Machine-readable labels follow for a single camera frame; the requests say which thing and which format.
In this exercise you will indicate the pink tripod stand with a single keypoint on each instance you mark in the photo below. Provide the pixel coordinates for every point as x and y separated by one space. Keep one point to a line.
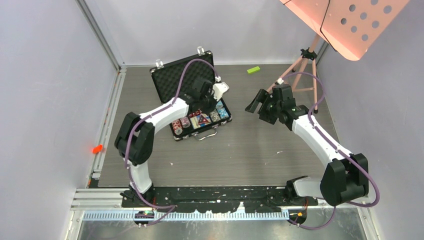
305 65

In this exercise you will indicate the card deck in case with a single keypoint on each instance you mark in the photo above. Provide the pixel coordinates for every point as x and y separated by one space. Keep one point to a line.
200 120

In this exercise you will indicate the black poker set case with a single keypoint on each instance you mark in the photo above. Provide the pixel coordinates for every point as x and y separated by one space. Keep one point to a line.
166 79

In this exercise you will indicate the green chip stack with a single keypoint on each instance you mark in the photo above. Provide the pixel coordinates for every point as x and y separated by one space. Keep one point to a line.
214 116

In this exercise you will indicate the orange clip on rail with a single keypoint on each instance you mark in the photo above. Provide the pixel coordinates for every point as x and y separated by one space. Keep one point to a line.
97 149

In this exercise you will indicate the purple white chip roll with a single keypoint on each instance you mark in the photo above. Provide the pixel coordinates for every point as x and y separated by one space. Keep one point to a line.
185 122

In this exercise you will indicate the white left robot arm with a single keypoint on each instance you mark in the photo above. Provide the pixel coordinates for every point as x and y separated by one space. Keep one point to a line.
135 138

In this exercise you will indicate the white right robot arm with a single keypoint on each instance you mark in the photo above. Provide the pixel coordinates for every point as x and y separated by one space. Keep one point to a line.
344 178

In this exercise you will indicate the red 100 chip stack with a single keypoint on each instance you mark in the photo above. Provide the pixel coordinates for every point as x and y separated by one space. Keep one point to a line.
177 127

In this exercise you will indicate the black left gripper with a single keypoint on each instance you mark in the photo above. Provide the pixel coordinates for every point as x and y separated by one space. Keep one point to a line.
214 102

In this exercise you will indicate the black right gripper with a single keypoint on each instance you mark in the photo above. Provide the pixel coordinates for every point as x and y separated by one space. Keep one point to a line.
264 97

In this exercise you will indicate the blue chip row in case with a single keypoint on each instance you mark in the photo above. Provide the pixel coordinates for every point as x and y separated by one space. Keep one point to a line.
222 112

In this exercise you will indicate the green block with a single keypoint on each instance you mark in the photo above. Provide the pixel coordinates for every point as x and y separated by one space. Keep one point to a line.
253 70

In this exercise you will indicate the pink perforated panel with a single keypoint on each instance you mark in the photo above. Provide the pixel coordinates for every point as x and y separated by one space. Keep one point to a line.
350 27

